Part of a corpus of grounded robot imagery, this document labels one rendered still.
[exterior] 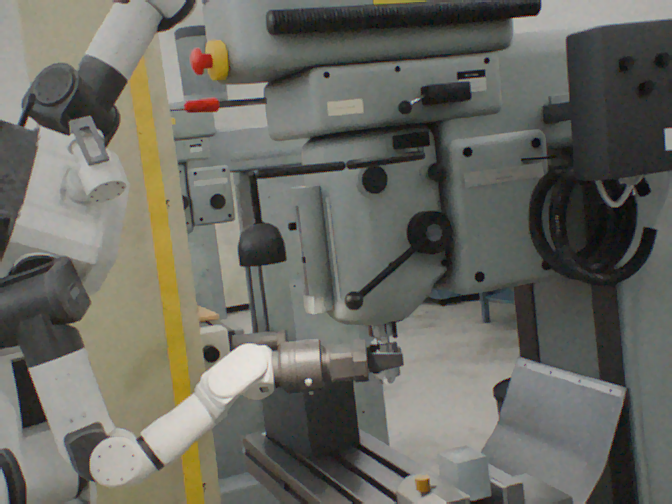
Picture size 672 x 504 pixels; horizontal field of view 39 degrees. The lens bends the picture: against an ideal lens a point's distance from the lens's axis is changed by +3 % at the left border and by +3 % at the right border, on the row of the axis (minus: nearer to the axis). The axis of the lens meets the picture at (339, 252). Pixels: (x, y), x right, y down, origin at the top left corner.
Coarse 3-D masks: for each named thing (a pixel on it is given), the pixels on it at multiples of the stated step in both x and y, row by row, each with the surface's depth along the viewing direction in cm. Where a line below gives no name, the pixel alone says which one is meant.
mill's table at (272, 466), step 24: (360, 432) 202; (264, 456) 196; (288, 456) 192; (336, 456) 191; (360, 456) 187; (384, 456) 185; (264, 480) 198; (288, 480) 182; (312, 480) 177; (336, 480) 175; (360, 480) 174; (384, 480) 172
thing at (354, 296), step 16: (416, 224) 146; (432, 224) 146; (448, 224) 147; (416, 240) 146; (432, 240) 146; (448, 240) 148; (400, 256) 145; (384, 272) 143; (368, 288) 142; (352, 304) 141
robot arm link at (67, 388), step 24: (72, 360) 148; (48, 384) 148; (72, 384) 148; (96, 384) 152; (48, 408) 148; (72, 408) 148; (96, 408) 150; (72, 432) 148; (96, 432) 148; (72, 456) 147; (96, 456) 146; (120, 456) 147; (96, 480) 147; (120, 480) 147
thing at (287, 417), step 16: (336, 384) 191; (352, 384) 193; (272, 400) 201; (288, 400) 194; (304, 400) 187; (320, 400) 189; (336, 400) 191; (352, 400) 193; (272, 416) 203; (288, 416) 195; (304, 416) 188; (320, 416) 189; (336, 416) 191; (352, 416) 193; (272, 432) 204; (288, 432) 196; (304, 432) 189; (320, 432) 189; (336, 432) 191; (352, 432) 193; (304, 448) 191; (320, 448) 190; (336, 448) 191
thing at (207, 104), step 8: (192, 104) 152; (200, 104) 153; (208, 104) 153; (216, 104) 154; (224, 104) 155; (232, 104) 155; (240, 104) 156; (248, 104) 157; (256, 104) 157; (192, 112) 153
